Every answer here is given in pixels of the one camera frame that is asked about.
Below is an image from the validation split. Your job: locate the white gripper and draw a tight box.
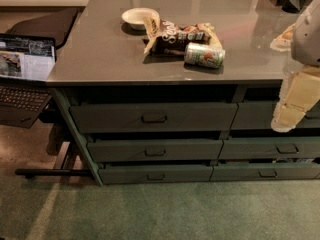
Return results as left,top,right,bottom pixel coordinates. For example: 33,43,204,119
271,66,320,133

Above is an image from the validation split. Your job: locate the green drawer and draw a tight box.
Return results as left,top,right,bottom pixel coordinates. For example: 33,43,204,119
211,163,320,181
219,137,320,160
231,101,320,130
70,102,237,133
99,164,213,184
87,139,222,162

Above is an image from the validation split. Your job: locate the glass jar with snacks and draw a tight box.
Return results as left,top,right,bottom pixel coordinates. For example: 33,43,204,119
270,24,295,52

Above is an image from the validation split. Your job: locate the green soda can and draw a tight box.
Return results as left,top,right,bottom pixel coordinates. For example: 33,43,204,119
184,43,225,68

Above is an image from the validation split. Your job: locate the brown snack bag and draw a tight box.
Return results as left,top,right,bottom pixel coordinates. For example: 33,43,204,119
143,17,222,56

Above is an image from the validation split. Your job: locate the white bowl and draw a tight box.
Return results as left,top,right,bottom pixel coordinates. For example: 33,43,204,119
122,8,159,31

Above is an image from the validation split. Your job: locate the black laptop stand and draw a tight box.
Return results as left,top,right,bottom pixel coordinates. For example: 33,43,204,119
15,103,92,179

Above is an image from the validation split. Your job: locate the black office chair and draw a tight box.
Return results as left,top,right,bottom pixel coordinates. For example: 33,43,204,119
6,8,78,49

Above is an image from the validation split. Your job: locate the black laptop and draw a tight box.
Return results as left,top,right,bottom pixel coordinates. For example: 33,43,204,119
0,34,56,128

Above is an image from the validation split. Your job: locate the green cabinet frame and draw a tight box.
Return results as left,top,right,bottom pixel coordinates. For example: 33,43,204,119
55,84,281,184

